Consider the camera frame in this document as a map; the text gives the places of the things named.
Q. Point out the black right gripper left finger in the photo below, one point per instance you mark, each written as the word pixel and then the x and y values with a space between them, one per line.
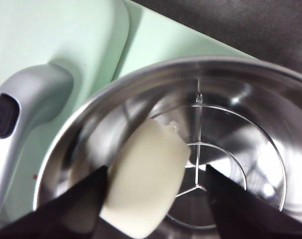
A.
pixel 53 214

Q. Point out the plain white rectangular bun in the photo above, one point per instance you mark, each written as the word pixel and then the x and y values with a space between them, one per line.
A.
pixel 146 179

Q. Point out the green breakfast machine base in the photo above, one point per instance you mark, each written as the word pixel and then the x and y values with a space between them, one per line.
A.
pixel 153 37

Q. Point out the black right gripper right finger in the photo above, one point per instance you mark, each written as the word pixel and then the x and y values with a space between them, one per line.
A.
pixel 248 216

